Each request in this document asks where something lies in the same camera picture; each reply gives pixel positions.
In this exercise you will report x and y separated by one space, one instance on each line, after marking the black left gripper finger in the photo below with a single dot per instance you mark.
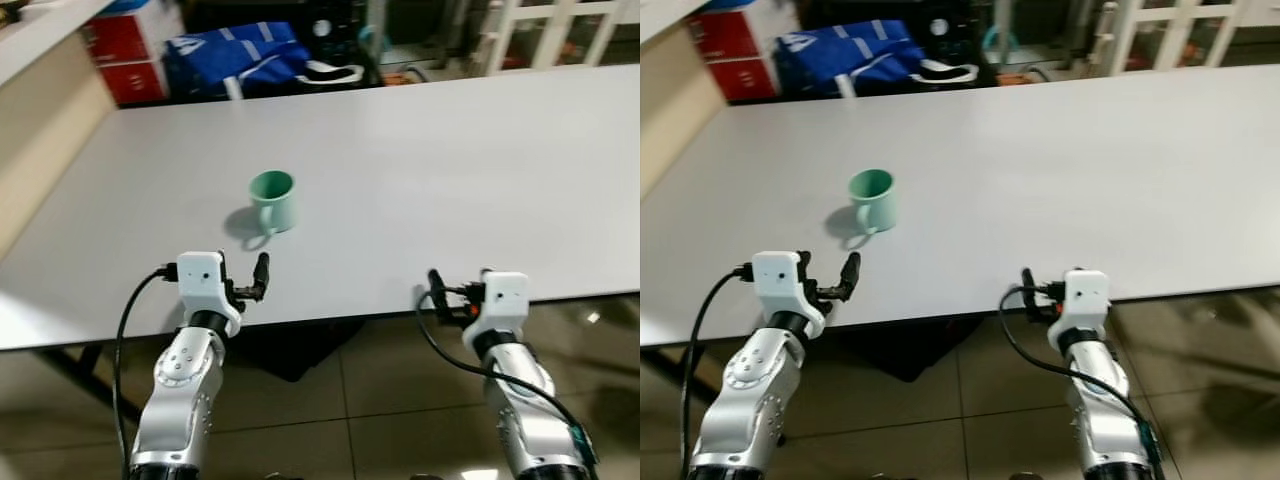
806 270
851 275
224 270
262 275

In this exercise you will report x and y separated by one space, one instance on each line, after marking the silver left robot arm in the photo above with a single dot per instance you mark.
745 390
180 390

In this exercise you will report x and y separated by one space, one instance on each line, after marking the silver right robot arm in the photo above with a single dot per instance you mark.
1105 410
530 410

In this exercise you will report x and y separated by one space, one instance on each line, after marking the green ceramic mug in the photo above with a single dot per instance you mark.
875 200
276 202

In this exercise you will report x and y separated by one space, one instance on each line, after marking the black table leg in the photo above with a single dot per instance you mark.
85 380
668 370

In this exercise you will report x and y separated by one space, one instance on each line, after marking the red storage box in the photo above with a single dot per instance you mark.
135 83
735 35
115 40
745 80

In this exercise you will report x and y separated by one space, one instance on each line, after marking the beige counter with white top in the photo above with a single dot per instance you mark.
675 110
45 120

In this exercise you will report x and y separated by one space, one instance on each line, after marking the blue bag with white stripes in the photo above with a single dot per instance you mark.
850 55
235 55

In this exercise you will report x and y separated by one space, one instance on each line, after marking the black appliance with round dial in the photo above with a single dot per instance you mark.
950 28
330 30

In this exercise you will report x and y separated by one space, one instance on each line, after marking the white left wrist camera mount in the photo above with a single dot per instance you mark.
200 285
778 283

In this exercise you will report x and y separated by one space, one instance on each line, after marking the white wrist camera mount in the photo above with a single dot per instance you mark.
1083 298
500 300
200 285
778 283

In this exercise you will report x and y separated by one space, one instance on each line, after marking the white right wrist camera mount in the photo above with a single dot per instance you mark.
1083 298
500 300

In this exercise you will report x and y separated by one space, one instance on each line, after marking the white wooden lattice frame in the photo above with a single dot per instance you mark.
1180 30
560 30

